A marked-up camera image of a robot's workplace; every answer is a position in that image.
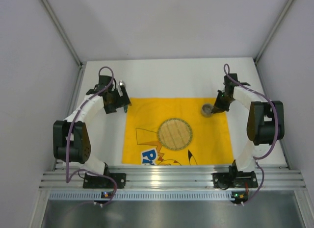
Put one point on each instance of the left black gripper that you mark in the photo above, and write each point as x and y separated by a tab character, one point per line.
117	102

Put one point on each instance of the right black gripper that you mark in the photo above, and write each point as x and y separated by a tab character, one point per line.
221	103

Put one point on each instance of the speckled ceramic cup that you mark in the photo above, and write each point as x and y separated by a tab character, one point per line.
206	110

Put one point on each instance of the yellow cartoon print cloth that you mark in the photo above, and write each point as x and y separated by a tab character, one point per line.
211	143

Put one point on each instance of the round woven bamboo plate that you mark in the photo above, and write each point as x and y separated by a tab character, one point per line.
175	134

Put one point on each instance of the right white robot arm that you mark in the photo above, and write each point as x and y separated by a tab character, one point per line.
265	124

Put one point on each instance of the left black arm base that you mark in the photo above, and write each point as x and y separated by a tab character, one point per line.
96	182

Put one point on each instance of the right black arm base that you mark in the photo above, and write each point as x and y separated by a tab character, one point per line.
225	181

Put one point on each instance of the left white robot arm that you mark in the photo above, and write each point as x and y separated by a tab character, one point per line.
71	143

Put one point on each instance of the green handled spoon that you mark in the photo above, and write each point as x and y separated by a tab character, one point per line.
121	88

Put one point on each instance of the right aluminium frame post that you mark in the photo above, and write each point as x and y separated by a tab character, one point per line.
274	29

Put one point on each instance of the aluminium frame post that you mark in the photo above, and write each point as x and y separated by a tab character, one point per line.
61	31
274	29

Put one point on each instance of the aluminium front rail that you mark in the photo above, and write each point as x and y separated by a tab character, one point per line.
179	177

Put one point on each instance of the perforated metal cable duct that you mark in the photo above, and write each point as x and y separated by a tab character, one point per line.
147	195

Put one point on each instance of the left aluminium frame post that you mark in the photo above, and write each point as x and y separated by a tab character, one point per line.
61	31

